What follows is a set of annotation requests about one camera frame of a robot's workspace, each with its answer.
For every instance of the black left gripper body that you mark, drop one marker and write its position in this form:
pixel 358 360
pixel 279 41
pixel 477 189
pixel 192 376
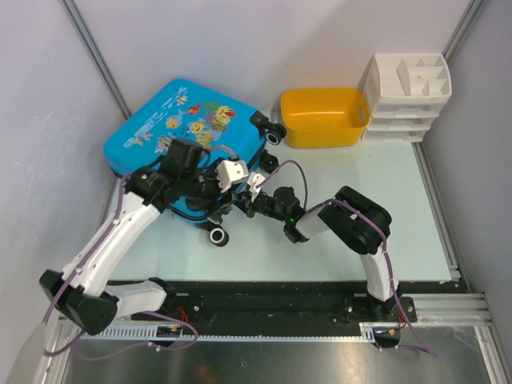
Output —
pixel 207 193

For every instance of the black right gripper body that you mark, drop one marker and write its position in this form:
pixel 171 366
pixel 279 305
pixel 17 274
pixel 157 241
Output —
pixel 262 203

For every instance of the blue fish-print kids suitcase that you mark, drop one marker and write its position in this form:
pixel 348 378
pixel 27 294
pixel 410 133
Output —
pixel 184 109

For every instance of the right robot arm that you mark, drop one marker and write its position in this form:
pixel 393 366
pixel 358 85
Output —
pixel 361 224

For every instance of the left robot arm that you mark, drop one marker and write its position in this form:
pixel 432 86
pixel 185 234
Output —
pixel 81 290

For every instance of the yellow plastic basket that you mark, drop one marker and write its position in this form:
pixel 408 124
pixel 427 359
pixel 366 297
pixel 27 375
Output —
pixel 324 117

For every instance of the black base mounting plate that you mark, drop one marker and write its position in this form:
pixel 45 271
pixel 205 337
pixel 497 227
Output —
pixel 260 305

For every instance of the white plastic drawer organizer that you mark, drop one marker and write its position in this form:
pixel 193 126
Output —
pixel 405 93

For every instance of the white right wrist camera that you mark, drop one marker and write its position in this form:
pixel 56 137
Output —
pixel 254 182

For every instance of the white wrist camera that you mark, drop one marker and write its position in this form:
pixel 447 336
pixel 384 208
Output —
pixel 254 182
pixel 231 172

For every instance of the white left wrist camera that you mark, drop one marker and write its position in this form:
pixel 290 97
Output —
pixel 231 172

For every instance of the grey slotted cable duct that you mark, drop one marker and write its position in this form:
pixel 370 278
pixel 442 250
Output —
pixel 331 332

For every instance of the aluminium frame rail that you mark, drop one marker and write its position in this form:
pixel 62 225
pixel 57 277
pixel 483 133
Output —
pixel 452 310

